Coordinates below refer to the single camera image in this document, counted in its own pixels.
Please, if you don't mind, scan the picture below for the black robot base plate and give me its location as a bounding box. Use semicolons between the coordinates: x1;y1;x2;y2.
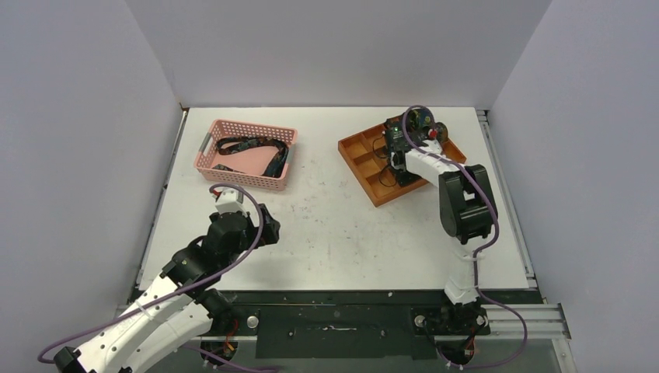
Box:
193;290;541;360

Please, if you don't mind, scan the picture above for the rolled dark grey tie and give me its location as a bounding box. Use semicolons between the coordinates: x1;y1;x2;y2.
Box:
433;122;448;145

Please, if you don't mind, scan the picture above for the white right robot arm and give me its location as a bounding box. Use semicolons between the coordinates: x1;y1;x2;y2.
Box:
382;110;497;333

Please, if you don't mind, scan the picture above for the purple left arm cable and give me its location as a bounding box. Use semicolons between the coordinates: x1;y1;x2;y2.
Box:
37;183;281;373

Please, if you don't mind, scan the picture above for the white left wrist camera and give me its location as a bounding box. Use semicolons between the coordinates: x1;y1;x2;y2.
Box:
214;188;246;214

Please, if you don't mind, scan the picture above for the dark patterned tie in basket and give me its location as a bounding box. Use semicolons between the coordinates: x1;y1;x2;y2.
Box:
214;135;291;179

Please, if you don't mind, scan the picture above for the wooden compartment tray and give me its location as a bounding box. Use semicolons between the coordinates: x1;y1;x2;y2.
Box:
338;123;467;207

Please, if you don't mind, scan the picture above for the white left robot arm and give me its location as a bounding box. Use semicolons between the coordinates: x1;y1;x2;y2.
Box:
52;202;281;372

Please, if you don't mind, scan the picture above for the rolled dark floral tie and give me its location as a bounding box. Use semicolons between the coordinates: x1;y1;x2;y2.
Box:
406;106;435;132

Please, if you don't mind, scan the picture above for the pink perforated plastic basket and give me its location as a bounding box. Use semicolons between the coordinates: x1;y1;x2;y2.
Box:
194;119;298;191

